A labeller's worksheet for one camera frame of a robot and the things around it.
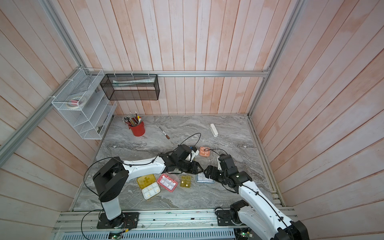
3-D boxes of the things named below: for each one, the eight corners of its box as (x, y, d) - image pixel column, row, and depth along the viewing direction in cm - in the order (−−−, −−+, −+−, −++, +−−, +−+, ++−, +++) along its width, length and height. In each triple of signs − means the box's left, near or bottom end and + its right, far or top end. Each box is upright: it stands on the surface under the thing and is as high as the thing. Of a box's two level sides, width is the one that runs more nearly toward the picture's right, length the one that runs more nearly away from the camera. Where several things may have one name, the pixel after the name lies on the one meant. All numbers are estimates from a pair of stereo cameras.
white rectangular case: (213, 137, 109) (214, 134, 106) (209, 127, 115) (209, 124, 113) (218, 136, 110) (218, 133, 107) (213, 126, 116) (213, 123, 113)
